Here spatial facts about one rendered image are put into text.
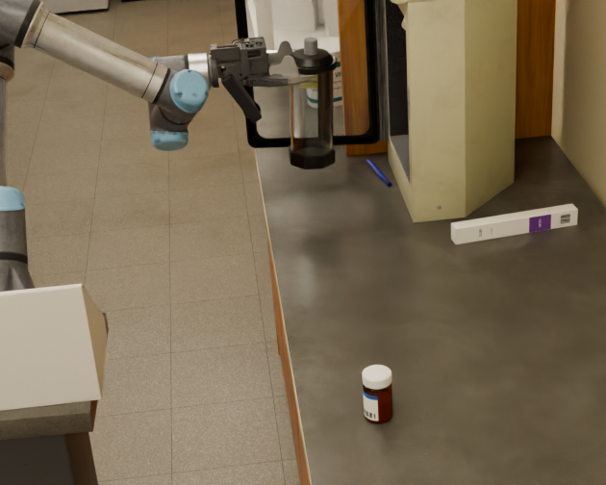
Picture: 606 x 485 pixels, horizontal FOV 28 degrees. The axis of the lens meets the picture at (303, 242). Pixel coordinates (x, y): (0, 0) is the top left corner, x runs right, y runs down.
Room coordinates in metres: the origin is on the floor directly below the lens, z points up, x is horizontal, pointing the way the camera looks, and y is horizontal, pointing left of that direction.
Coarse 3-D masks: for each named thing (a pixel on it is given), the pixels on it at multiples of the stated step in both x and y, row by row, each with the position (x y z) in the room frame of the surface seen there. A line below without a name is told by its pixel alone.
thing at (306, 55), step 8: (304, 40) 2.36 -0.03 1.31; (312, 40) 2.35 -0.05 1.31; (304, 48) 2.36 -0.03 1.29; (312, 48) 2.35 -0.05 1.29; (320, 48) 2.39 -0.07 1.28; (296, 56) 2.35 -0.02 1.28; (304, 56) 2.35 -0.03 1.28; (312, 56) 2.35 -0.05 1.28; (320, 56) 2.34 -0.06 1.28; (328, 56) 2.35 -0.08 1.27; (296, 64) 2.33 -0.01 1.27; (304, 64) 2.32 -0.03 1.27; (312, 64) 2.32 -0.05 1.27; (320, 64) 2.32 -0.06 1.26
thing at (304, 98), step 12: (336, 60) 2.36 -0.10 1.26; (324, 72) 2.32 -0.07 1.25; (300, 84) 2.33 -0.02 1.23; (312, 84) 2.32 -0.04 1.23; (324, 84) 2.33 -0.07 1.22; (300, 96) 2.33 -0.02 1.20; (312, 96) 2.32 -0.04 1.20; (324, 96) 2.33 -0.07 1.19; (300, 108) 2.33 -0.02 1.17; (312, 108) 2.32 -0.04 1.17; (324, 108) 2.33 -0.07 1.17; (300, 120) 2.33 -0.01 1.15; (312, 120) 2.32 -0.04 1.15; (324, 120) 2.33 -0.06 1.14; (300, 132) 2.33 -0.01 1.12; (312, 132) 2.32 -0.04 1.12; (324, 132) 2.33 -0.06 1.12; (300, 144) 2.33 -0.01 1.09; (312, 144) 2.32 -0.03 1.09; (324, 144) 2.33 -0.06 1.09
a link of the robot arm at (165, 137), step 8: (152, 104) 2.28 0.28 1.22; (152, 112) 2.26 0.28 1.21; (160, 112) 2.21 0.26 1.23; (152, 120) 2.25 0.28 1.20; (160, 120) 2.22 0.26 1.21; (152, 128) 2.25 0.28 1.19; (160, 128) 2.23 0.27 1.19; (168, 128) 2.22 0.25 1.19; (176, 128) 2.22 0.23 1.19; (184, 128) 2.23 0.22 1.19; (152, 136) 2.24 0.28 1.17; (160, 136) 2.22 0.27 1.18; (168, 136) 2.22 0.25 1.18; (176, 136) 2.22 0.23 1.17; (184, 136) 2.23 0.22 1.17; (152, 144) 2.24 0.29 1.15; (160, 144) 2.23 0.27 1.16; (168, 144) 2.23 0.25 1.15; (176, 144) 2.24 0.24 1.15; (184, 144) 2.24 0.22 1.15
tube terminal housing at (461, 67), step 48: (384, 0) 2.52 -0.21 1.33; (432, 0) 2.23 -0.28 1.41; (480, 0) 2.27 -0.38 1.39; (432, 48) 2.23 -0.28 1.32; (480, 48) 2.27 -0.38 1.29; (432, 96) 2.23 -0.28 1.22; (480, 96) 2.28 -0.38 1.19; (432, 144) 2.23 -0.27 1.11; (480, 144) 2.28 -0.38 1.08; (432, 192) 2.23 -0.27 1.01; (480, 192) 2.28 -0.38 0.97
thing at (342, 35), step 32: (256, 0) 2.56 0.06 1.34; (288, 0) 2.55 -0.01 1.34; (320, 0) 2.54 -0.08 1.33; (352, 0) 2.54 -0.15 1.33; (256, 32) 2.56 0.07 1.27; (288, 32) 2.55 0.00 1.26; (320, 32) 2.54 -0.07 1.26; (352, 32) 2.54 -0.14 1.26; (352, 64) 2.54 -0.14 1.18; (256, 96) 2.56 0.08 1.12; (288, 96) 2.55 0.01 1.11; (352, 96) 2.54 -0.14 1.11; (288, 128) 2.55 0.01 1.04; (352, 128) 2.54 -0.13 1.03
